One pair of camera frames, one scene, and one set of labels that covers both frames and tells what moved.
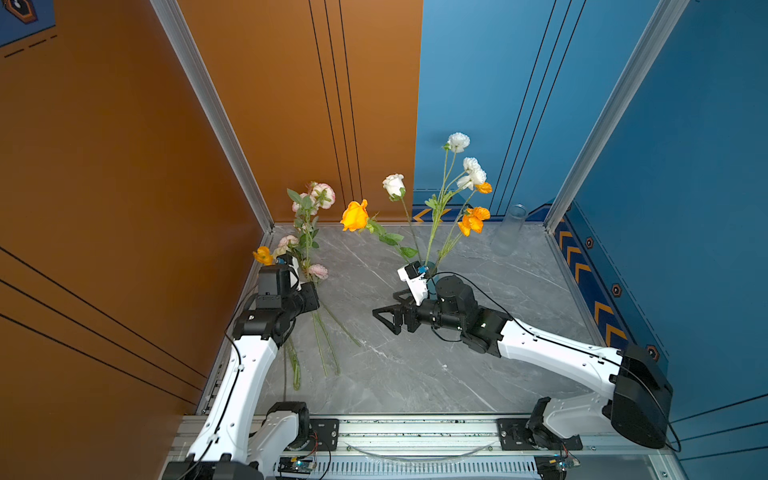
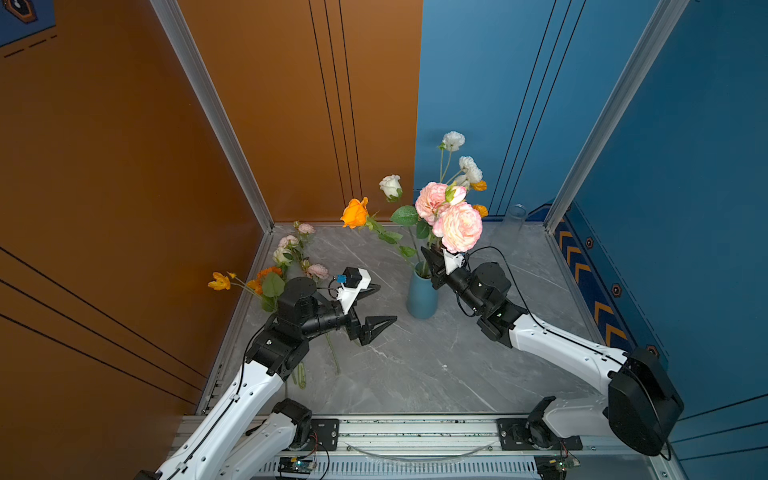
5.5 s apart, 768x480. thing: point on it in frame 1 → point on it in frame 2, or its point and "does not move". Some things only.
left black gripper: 306,290 → 363,333
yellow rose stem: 356,217 does not move
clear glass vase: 509,230 does not move
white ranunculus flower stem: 472,175 does not move
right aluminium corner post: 664,20 does not move
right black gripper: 409,308 → 437,268
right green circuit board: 554,466 does not move
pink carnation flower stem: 307,200 → 441,213
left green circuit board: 296,464 does not move
